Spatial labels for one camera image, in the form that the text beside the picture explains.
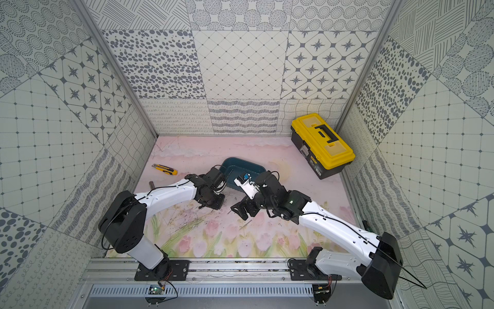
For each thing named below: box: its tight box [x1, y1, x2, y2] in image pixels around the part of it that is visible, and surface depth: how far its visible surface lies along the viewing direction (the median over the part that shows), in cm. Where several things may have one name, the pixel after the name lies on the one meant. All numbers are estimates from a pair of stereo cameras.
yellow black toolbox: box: [290, 113, 356, 180], surface depth 98 cm
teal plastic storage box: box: [219, 157, 267, 191], surface depth 105 cm
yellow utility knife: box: [151, 163, 179, 176], surface depth 106 cm
